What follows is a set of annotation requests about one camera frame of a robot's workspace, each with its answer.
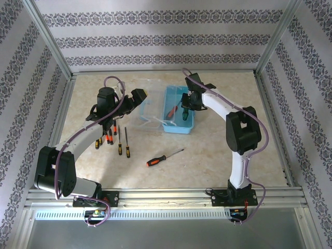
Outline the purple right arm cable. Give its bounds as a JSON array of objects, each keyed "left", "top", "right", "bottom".
[{"left": 182, "top": 67, "right": 269, "bottom": 226}]

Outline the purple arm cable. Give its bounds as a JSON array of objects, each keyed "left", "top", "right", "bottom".
[
  {"left": 182, "top": 67, "right": 269, "bottom": 226},
  {"left": 55, "top": 76, "right": 128, "bottom": 228}
]

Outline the aluminium frame rail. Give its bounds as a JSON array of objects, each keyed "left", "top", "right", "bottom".
[
  {"left": 24, "top": 188, "right": 308, "bottom": 208},
  {"left": 70, "top": 69, "right": 257, "bottom": 76}
]

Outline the aluminium right frame post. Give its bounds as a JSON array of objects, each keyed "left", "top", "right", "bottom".
[{"left": 255, "top": 0, "right": 303, "bottom": 76}]

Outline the aluminium left side rail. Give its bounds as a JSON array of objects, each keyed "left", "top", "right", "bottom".
[{"left": 38, "top": 74, "right": 77, "bottom": 189}]

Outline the light blue carry handle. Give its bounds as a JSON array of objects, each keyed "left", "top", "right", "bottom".
[{"left": 140, "top": 101, "right": 154, "bottom": 119}]

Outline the white slotted cable duct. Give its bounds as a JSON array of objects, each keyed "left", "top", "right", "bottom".
[{"left": 35, "top": 209, "right": 233, "bottom": 221}]

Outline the clear plastic tool box lid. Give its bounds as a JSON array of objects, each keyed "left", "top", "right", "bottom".
[{"left": 137, "top": 88, "right": 167, "bottom": 130}]

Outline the aluminium front frame rail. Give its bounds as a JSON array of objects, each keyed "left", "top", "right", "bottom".
[{"left": 24, "top": 188, "right": 308, "bottom": 208}]

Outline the aluminium frame post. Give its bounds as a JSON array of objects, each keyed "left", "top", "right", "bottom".
[
  {"left": 255, "top": 0, "right": 303, "bottom": 76},
  {"left": 22, "top": 0, "right": 73, "bottom": 78}
]

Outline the grey metal panel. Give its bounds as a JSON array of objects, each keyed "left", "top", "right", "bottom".
[{"left": 25, "top": 219, "right": 307, "bottom": 249}]

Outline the aluminium back frame rail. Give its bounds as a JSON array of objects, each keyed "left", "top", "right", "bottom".
[{"left": 70, "top": 69, "right": 257, "bottom": 76}]

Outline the aluminium left frame post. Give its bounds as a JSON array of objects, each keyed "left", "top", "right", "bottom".
[{"left": 22, "top": 0, "right": 73, "bottom": 78}]

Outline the blue plastic tool box base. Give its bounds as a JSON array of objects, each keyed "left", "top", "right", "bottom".
[{"left": 162, "top": 85, "right": 196, "bottom": 135}]

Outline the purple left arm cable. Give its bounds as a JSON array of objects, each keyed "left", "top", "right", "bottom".
[{"left": 55, "top": 76, "right": 128, "bottom": 228}]

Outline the aluminium right side rail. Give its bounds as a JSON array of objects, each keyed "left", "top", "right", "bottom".
[{"left": 254, "top": 74, "right": 296, "bottom": 187}]

